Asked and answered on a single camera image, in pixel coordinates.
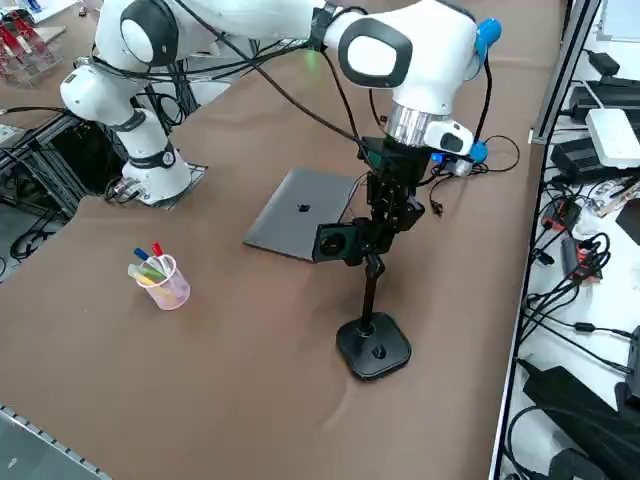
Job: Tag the yellow highlighter pen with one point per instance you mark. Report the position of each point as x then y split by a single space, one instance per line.
150 283

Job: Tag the grey metal panel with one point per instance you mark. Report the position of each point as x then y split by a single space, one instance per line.
30 450

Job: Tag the black power adapter brick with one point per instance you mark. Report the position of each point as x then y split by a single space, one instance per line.
545 382

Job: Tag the blue desk lamp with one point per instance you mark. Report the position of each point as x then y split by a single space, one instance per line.
487 32

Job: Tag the small black adapter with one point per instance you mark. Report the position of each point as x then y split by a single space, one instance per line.
605 62

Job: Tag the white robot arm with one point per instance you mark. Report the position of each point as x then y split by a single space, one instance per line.
430 50

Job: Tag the dark power adapter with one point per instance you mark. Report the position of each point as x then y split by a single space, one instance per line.
575 157

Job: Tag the grey laptop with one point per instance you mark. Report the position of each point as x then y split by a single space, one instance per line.
290 220

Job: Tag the black phone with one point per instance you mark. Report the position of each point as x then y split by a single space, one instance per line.
332 245

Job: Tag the clear acrylic rack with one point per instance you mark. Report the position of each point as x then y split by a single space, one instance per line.
25 60

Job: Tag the black box device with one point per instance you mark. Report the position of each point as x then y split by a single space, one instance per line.
635 350

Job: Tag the aluminium profile post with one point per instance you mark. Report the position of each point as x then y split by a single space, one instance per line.
565 75

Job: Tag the white flat router box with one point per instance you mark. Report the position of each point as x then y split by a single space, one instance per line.
612 135

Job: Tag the black computer box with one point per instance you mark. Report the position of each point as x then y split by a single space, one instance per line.
85 155

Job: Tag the red marker pen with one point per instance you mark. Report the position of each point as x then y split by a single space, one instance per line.
157 248

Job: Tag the pink transparent pen cup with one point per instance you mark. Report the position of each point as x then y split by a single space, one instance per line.
167 295

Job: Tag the green highlighter pen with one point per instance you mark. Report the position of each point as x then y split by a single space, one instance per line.
150 272

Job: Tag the large black adapter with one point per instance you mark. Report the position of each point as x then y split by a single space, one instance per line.
610 97

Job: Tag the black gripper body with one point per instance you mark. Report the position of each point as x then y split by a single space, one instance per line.
400 160

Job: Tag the orange grey connector device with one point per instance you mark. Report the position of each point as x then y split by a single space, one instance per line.
585 260

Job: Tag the aluminium frame rack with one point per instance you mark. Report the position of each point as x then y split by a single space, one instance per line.
40 135

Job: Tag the blue marker pen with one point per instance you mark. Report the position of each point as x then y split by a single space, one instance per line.
139 252

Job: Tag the red black device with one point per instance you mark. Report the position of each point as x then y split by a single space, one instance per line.
562 215

